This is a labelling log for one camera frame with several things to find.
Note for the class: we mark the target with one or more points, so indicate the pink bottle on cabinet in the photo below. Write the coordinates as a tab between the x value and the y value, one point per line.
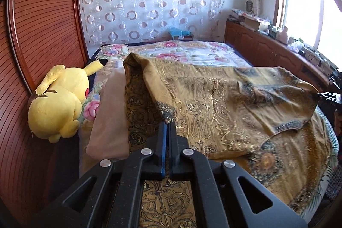
283	37

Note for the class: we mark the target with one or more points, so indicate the long wooden side cabinet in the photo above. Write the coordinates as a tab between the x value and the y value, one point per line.
260	50

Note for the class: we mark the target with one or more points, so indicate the palm-leaf print bedsheet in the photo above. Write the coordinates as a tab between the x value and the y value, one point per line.
326	177

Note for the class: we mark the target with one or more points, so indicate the gold patterned garment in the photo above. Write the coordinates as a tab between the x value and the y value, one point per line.
262	118

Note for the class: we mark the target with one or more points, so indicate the red-brown slatted wardrobe door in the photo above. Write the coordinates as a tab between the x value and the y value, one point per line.
35	36

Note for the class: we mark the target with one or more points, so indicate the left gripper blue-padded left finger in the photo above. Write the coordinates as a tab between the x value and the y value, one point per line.
110	194

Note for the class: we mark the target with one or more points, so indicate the yellow Pikachu plush toy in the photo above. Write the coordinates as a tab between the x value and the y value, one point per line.
56	104

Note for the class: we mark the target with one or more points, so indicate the cardboard box on cabinet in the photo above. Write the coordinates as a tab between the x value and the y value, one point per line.
255	24

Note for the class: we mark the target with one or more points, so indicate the folded beige cloth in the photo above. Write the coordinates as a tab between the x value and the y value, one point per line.
109	137

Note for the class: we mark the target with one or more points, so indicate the floral bed quilt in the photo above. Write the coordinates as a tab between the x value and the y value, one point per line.
192	52

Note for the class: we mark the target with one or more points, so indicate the blue item behind bed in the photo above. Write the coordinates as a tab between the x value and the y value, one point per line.
179	34

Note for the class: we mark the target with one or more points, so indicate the window with wooden frame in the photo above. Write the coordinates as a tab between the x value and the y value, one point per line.
316	23

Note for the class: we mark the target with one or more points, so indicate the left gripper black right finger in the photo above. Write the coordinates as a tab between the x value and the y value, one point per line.
224	194

